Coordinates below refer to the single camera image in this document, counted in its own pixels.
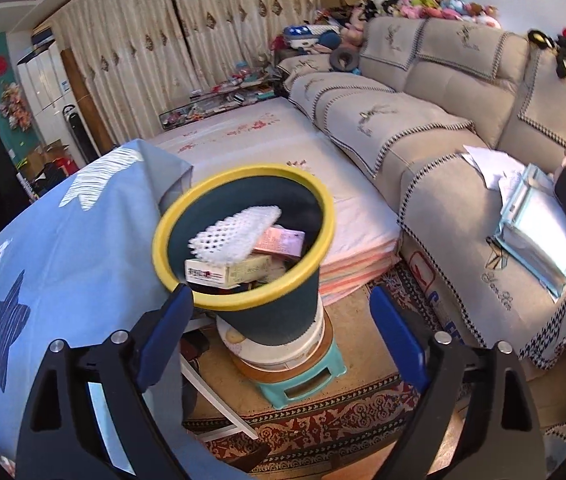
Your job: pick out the light blue document folder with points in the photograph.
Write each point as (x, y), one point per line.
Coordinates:
(538, 230)

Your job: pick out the beige sofa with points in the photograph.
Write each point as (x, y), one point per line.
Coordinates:
(413, 125)

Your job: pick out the beige drink carton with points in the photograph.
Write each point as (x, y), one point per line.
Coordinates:
(233, 270)

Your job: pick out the white foam fruit net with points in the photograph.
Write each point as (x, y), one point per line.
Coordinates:
(233, 232)

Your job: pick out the blue star-print cushion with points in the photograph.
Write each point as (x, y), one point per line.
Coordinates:
(300, 32)

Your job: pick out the beige patterned curtain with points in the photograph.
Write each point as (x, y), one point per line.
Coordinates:
(243, 15)
(113, 60)

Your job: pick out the red patterned rug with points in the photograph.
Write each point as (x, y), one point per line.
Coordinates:
(338, 425)

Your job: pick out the dark green yellow-rimmed bin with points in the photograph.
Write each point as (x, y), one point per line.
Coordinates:
(273, 320)

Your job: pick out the black tower fan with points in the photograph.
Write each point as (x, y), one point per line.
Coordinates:
(75, 130)

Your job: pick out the floral mattress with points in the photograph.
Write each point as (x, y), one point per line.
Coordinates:
(263, 140)

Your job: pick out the teal plastic stool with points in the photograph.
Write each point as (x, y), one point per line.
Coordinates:
(303, 387)

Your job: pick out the hanging flower ornament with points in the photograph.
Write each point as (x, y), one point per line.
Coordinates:
(15, 107)

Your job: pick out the white table leg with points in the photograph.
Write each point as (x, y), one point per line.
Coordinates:
(218, 400)

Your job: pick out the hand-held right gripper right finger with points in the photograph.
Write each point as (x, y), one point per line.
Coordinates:
(398, 340)

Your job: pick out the black red plush toy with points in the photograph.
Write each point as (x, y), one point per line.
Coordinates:
(558, 45)

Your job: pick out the white standing air conditioner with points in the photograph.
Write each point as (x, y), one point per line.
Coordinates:
(45, 85)

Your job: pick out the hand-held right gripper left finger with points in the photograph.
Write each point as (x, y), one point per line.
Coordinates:
(163, 340)

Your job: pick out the white papers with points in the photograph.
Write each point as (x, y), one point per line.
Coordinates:
(493, 165)

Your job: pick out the open cardboard boxes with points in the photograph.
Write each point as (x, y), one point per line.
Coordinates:
(50, 155)

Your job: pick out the pink milk carton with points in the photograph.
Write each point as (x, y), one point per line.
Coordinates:
(278, 242)

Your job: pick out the printed cardboard box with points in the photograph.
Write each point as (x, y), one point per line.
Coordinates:
(428, 270)

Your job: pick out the cluttered glass coffee table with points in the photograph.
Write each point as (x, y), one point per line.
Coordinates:
(218, 100)

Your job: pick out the row of plush toys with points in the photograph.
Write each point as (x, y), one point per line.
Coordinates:
(443, 5)

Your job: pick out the blue star-print tablecloth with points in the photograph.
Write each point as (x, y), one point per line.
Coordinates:
(63, 260)

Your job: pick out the grey neck pillow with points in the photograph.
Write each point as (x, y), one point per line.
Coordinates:
(344, 57)

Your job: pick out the white bucket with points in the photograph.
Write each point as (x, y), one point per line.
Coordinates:
(313, 332)

